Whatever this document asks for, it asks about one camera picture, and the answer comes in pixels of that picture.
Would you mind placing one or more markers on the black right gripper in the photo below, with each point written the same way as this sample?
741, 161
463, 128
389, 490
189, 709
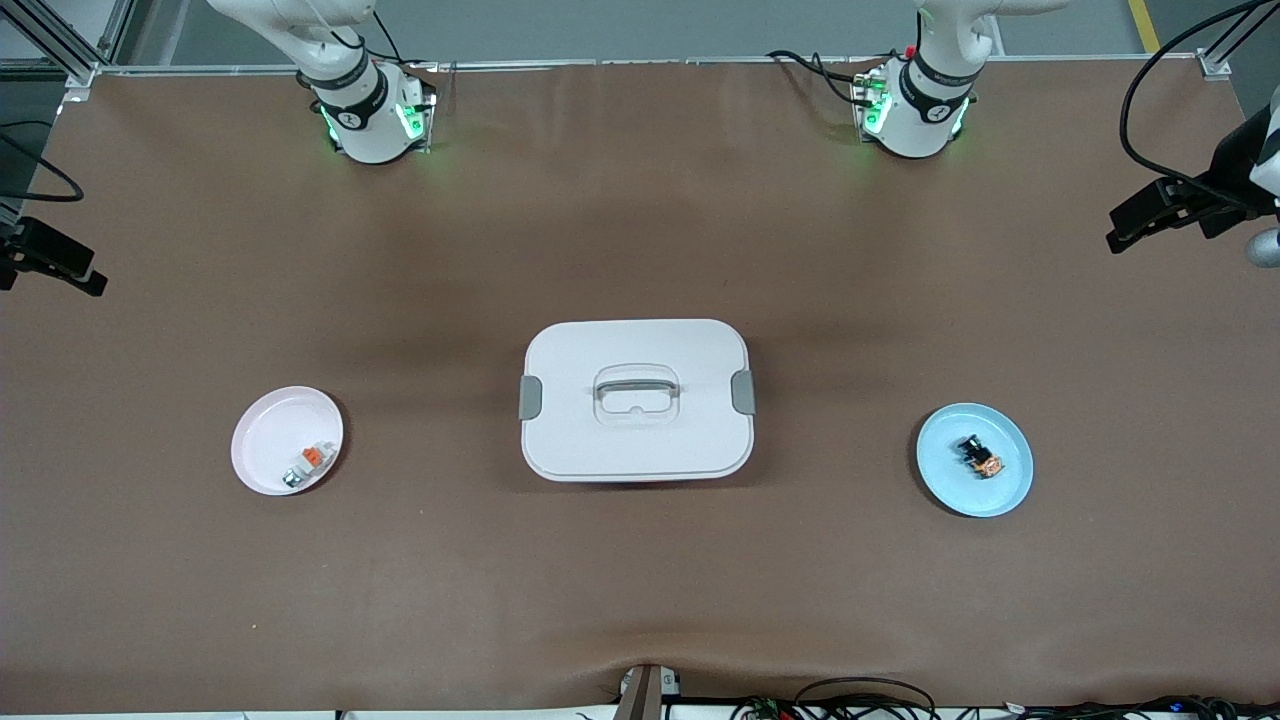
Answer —
30, 246

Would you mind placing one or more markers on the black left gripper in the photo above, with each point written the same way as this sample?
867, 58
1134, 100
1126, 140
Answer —
1226, 183

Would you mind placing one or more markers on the black orange push-button switch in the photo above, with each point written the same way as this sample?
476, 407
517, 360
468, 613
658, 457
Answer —
980, 456

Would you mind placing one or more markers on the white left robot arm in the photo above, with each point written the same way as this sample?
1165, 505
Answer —
925, 110

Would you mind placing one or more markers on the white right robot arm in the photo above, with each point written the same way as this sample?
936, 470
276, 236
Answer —
360, 110

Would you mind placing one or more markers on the white lidded storage box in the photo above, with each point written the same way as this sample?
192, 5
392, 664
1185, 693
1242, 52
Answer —
640, 440

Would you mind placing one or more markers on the pink round plate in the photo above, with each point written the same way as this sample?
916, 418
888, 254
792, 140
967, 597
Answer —
265, 460

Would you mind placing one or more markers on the light blue round plate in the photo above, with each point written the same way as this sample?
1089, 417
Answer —
950, 480

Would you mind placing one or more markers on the brown table cover mat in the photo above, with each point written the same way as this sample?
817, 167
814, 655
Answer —
640, 580

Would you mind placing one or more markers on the aluminium frame post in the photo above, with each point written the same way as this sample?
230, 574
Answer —
1215, 62
60, 50

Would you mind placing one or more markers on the small white orange switch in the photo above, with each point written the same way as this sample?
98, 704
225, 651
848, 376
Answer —
312, 458

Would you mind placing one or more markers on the aluminium frame rail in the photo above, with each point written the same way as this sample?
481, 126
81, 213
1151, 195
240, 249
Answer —
640, 61

